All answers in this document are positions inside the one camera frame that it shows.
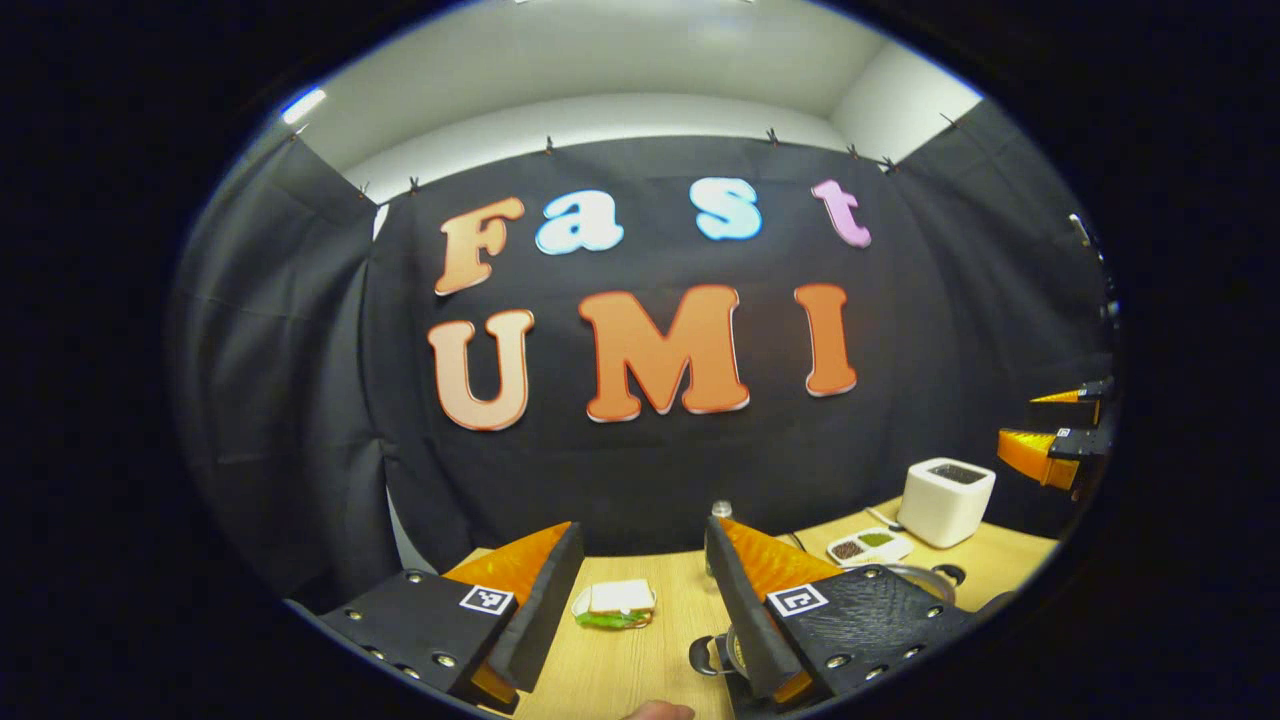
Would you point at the small ceiling light panel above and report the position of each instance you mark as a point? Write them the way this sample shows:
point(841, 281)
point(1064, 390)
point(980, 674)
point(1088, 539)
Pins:
point(303, 105)

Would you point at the white bread lettuce sandwich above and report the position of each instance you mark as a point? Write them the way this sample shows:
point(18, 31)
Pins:
point(620, 600)

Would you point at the black round table grommet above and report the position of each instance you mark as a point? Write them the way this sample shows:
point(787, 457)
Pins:
point(948, 568)

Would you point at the row of black cloth clips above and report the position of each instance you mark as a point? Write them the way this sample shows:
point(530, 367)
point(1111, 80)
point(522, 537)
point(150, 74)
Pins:
point(772, 135)

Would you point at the clear plastic water bottle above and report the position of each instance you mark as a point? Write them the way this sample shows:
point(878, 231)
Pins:
point(721, 509)

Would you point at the white square box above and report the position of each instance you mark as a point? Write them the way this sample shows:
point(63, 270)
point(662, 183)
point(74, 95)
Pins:
point(940, 510)

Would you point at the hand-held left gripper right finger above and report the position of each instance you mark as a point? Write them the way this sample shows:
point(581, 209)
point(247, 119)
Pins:
point(742, 610)

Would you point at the black backdrop cloth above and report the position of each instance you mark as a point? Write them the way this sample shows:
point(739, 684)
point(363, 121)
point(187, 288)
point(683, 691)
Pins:
point(300, 400)

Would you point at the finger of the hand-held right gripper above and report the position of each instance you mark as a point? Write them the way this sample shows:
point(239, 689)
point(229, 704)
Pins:
point(1030, 452)
point(1095, 392)

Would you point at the small white plate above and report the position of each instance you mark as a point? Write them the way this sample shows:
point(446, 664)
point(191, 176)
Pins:
point(580, 603)

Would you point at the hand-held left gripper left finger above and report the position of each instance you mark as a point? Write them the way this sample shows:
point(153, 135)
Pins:
point(548, 610)

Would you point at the white divided seasoning tray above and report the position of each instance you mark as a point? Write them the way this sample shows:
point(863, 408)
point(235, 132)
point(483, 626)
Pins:
point(870, 547)

